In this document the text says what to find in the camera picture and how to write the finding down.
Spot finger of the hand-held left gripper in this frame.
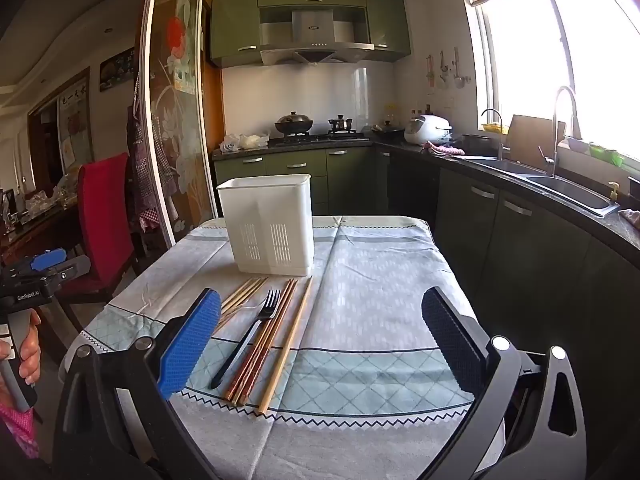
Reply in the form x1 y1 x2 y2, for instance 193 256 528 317
29 248 92 286

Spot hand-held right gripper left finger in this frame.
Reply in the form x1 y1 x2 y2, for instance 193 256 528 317
52 287 223 480

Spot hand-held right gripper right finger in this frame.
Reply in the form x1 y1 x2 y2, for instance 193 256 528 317
421 286 588 480

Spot dark red-brown chopstick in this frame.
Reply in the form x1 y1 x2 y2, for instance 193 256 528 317
223 280 292 401
231 280 296 405
238 280 300 407

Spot black plastic fork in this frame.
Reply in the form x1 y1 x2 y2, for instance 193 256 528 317
210 289 282 390

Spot light bamboo chopstick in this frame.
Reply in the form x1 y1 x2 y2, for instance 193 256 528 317
256 276 314 416

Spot white plastic utensil holder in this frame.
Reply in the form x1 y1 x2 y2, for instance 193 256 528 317
216 173 315 277

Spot person's left forearm pink sleeve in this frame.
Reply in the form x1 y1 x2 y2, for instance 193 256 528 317
0 402 41 461

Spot person's left hand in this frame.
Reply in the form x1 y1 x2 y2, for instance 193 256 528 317
0 308 43 387

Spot dark wooden table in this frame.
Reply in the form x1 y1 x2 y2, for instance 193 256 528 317
0 195 83 261

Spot glassware clutter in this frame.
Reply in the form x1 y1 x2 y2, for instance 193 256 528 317
25 172 81 211

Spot red covered chair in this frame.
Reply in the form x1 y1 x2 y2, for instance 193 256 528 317
60 152 138 311

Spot pale blue patterned tablecloth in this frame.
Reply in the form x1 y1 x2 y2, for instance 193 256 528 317
62 215 506 480

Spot green kitchen base cabinets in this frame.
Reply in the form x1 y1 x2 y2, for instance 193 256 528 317
212 146 640 480

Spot checked hanging apron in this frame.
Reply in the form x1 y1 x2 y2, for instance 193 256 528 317
126 105 166 233

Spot pink cloth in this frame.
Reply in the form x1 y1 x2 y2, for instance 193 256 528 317
424 141 466 157

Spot steel double sink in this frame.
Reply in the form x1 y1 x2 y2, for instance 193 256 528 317
452 157 621 218

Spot white plastic bags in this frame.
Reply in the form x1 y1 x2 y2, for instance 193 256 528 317
220 132 271 152

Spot short steel faucet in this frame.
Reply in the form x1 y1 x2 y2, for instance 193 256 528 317
481 108 506 161

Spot white rice cooker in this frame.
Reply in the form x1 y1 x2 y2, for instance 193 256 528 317
404 115 452 147

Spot brown cutting board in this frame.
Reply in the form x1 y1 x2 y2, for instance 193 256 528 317
507 115 567 173

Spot black frying pan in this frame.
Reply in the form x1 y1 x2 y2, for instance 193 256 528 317
372 122 405 141

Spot condiment bottles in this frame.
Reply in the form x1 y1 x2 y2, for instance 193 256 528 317
382 104 436 126

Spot tall steel faucet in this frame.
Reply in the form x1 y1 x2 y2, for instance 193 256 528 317
539 86 580 178

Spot black gas stove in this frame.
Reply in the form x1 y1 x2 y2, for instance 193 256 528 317
270 131 371 143

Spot black wok with lid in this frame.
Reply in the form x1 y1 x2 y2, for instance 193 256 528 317
274 111 315 137

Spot green containers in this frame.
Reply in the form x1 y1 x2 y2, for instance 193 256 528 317
587 142 626 167

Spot green upper kitchen cabinets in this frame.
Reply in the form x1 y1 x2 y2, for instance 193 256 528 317
210 0 412 68

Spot kitchen window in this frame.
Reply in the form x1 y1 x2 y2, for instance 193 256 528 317
467 0 640 161

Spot steel range hood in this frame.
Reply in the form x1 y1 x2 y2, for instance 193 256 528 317
258 7 375 67

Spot wall poster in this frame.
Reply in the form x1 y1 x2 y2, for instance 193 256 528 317
56 80 96 166

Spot framed wall picture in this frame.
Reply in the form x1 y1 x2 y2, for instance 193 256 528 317
99 49 137 92

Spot wall hung kitchen utensils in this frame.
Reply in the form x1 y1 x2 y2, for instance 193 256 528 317
425 47 473 91

